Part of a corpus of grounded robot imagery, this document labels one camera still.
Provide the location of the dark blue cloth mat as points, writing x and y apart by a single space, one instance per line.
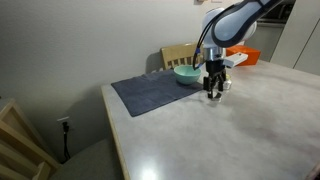
150 91

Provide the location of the teal ceramic bowl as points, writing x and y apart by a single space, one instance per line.
186 75

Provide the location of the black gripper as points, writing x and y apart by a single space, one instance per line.
215 69

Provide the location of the grey kitchen counter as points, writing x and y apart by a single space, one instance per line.
266 38

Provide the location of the wooden chair frame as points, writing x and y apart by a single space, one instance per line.
20 146

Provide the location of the white wall outlet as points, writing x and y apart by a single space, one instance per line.
62 119

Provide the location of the white tall cabinet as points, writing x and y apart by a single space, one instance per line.
300 36

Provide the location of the orange box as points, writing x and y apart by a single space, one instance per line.
248 55

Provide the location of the black microwave oven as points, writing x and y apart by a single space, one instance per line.
278 15

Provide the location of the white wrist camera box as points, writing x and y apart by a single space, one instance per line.
236 60

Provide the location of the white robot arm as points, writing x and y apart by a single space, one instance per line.
233 23

